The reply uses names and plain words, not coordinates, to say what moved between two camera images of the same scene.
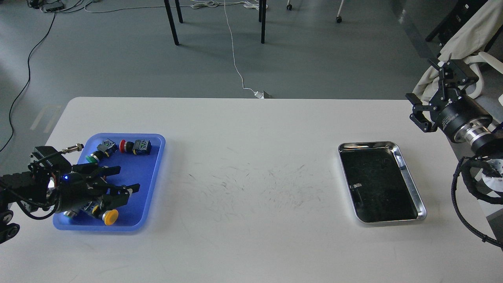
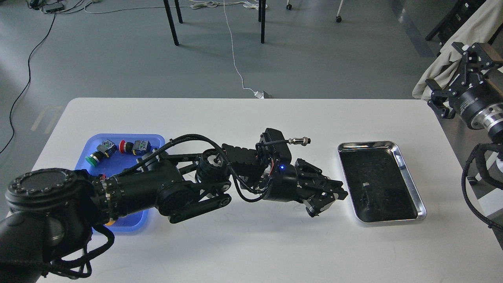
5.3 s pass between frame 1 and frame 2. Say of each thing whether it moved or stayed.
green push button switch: stayed
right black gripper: moved
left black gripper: moved
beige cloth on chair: stayed
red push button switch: stayed
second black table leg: stayed
